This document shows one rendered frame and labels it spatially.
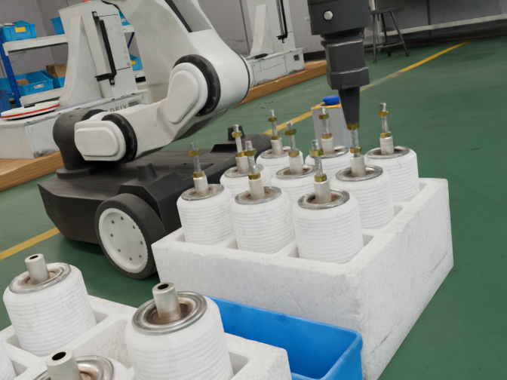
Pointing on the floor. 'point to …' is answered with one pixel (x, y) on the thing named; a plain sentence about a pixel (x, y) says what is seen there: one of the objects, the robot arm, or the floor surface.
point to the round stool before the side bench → (385, 33)
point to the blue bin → (298, 341)
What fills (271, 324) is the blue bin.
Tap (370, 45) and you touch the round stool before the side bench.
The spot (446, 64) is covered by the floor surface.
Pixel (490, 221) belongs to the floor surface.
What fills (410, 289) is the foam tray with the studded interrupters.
